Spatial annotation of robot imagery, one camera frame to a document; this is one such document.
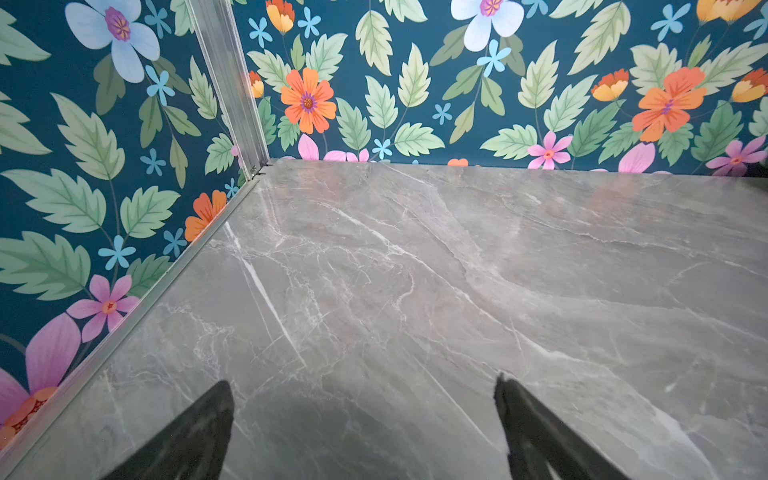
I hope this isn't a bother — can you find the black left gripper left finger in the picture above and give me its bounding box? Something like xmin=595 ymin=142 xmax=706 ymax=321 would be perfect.
xmin=105 ymin=380 xmax=235 ymax=480

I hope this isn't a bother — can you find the aluminium corner frame post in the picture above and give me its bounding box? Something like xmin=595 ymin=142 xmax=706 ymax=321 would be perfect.
xmin=186 ymin=0 xmax=270 ymax=181

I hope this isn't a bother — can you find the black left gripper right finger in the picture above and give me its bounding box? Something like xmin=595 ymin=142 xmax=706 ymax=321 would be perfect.
xmin=494 ymin=375 xmax=628 ymax=480

